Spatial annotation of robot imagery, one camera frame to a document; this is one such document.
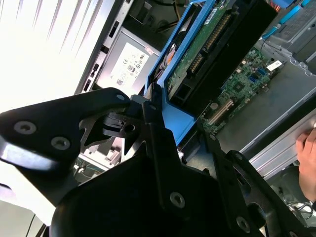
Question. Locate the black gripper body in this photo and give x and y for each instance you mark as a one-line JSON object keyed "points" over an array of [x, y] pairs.
{"points": [[111, 209]]}

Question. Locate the hard disk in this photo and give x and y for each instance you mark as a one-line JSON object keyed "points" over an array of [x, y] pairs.
{"points": [[234, 49]]}

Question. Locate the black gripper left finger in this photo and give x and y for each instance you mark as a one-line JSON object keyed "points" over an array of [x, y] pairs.
{"points": [[49, 118]]}

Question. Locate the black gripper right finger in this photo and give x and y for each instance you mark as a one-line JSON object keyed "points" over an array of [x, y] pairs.
{"points": [[234, 197]]}

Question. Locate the person's hand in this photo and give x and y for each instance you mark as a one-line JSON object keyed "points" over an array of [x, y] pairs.
{"points": [[309, 168]]}

